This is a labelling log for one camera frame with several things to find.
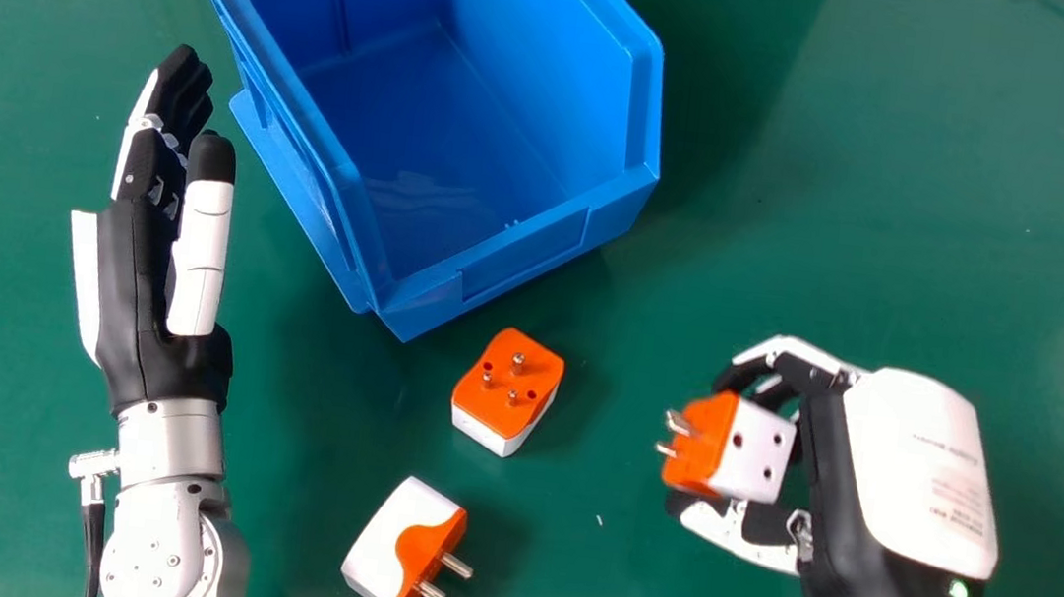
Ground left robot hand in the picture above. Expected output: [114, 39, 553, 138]
[49, 34, 268, 430]

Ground black cable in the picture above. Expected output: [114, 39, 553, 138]
[71, 501, 112, 597]

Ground blue plastic bin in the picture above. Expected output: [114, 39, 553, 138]
[116, 0, 679, 368]

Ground white-and-orange plug adapter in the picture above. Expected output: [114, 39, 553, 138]
[650, 385, 801, 507]
[337, 469, 484, 597]
[445, 322, 569, 464]

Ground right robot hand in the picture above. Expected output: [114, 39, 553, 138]
[656, 326, 1023, 597]

